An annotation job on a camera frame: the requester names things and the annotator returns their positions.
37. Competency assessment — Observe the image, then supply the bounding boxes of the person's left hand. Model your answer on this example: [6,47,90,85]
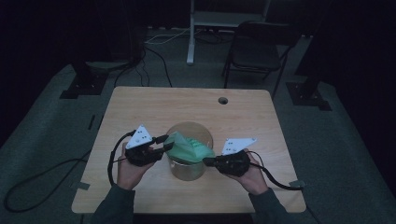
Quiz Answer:
[116,143,155,189]

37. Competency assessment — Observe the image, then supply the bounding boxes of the person's right hand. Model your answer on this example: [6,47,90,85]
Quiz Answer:
[228,148,269,196]

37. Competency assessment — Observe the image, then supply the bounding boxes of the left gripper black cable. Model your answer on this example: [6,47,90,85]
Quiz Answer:
[3,130,137,214]

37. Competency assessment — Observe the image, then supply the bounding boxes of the white metal desk frame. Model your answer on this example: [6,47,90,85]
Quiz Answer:
[186,0,272,65]

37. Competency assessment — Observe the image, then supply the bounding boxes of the black stand with base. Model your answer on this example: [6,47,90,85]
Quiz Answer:
[59,60,110,100]
[285,0,332,112]

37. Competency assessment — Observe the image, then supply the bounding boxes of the green plastic bag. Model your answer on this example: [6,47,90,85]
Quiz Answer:
[163,131,217,166]

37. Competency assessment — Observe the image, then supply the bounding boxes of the clear plastic bin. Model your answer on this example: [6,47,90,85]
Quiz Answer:
[166,120,214,182]

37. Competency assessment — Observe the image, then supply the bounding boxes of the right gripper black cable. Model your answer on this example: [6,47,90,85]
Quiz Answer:
[248,150,304,191]

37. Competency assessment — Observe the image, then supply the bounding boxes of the black floor cable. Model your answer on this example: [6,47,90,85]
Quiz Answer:
[113,46,173,88]

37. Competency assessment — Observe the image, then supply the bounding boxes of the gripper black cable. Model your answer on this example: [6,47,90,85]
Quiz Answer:
[3,130,137,214]
[248,150,304,191]

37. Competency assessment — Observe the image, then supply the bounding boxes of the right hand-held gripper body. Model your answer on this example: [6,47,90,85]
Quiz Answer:
[215,137,258,177]

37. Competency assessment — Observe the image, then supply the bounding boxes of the black folding chair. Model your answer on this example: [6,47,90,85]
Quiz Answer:
[221,20,302,101]

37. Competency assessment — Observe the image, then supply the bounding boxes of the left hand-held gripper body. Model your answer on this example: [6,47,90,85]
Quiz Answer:
[124,124,163,167]

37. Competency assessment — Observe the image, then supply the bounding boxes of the white floor cable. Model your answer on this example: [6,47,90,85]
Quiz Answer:
[144,27,191,45]

